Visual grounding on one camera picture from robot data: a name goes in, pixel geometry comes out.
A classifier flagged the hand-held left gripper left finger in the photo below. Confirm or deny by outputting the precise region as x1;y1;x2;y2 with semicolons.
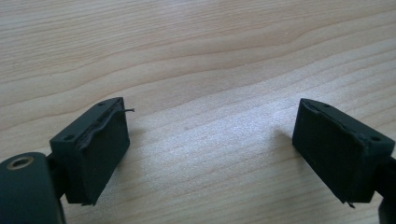
49;96;135;206

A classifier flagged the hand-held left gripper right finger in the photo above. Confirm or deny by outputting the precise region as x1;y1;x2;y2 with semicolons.
291;98;396;209

